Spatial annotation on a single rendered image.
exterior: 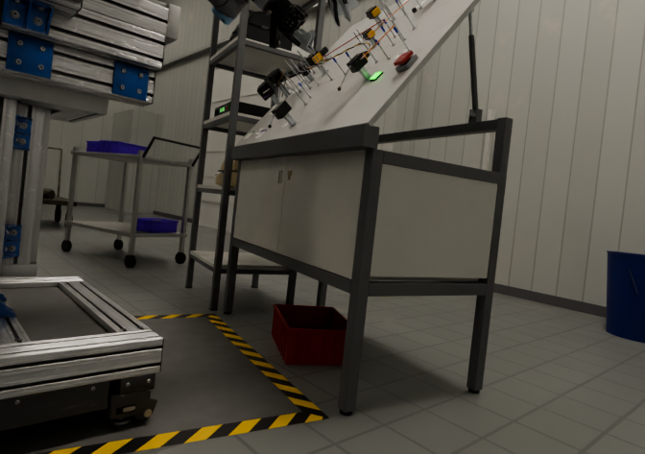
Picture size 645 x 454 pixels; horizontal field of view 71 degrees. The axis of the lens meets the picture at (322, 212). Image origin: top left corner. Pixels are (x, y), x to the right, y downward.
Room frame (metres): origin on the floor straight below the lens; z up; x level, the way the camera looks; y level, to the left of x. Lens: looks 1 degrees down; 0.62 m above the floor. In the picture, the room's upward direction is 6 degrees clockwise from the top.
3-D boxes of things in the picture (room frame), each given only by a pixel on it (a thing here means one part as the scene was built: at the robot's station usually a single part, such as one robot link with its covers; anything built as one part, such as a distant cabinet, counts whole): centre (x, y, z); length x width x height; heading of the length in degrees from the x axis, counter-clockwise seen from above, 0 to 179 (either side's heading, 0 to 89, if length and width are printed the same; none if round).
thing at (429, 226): (1.99, -0.10, 0.60); 1.17 x 0.58 x 0.40; 30
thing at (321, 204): (1.60, 0.02, 0.60); 0.55 x 0.03 x 0.39; 30
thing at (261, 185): (2.07, 0.30, 0.60); 0.55 x 0.02 x 0.39; 30
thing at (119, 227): (3.70, 1.57, 0.49); 1.04 x 0.61 x 0.98; 55
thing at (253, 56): (2.73, 0.47, 0.92); 0.61 x 0.50 x 1.85; 30
